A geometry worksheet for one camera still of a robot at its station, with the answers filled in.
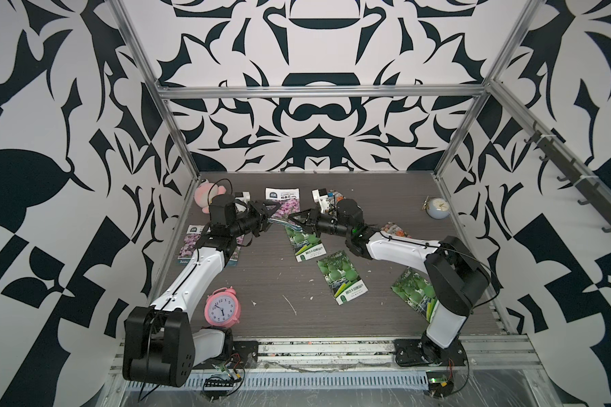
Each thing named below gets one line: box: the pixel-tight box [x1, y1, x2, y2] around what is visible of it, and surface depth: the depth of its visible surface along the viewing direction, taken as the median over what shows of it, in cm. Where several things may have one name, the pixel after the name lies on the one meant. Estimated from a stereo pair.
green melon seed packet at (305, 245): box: [284, 223, 327, 263], surface depth 98 cm
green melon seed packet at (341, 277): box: [316, 250, 370, 307], surface depth 91 cm
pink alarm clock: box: [203, 286, 242, 329], surface depth 83 cm
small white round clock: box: [426, 196, 451, 220], surface depth 107 cm
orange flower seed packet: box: [380, 221, 413, 240], surface depth 104 cm
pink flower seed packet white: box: [264, 187, 302, 220], surface depth 84 cm
